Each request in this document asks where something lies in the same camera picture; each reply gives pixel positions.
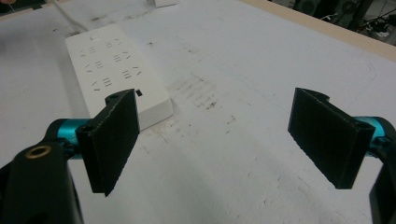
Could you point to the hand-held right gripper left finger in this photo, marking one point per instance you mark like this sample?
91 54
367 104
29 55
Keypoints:
109 143

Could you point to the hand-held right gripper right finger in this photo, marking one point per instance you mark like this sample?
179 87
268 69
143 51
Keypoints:
327 137

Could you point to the white power strip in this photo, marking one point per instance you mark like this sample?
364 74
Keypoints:
115 74

